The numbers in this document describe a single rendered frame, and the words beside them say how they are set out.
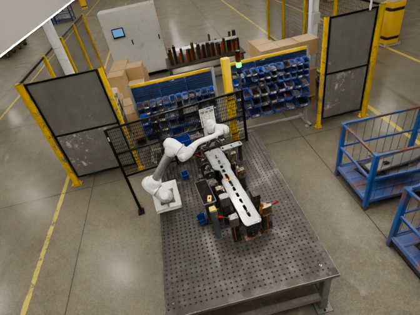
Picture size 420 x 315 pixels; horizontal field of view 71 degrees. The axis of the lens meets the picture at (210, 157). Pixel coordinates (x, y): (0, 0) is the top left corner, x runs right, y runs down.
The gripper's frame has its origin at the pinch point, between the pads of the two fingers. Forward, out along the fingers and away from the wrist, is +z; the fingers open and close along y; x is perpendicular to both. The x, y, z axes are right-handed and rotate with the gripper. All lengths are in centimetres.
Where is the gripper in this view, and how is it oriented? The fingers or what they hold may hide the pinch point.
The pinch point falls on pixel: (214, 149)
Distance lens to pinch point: 369.7
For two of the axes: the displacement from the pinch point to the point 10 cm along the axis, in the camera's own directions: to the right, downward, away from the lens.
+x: -3.0, -5.4, 7.9
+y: 9.4, -3.0, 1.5
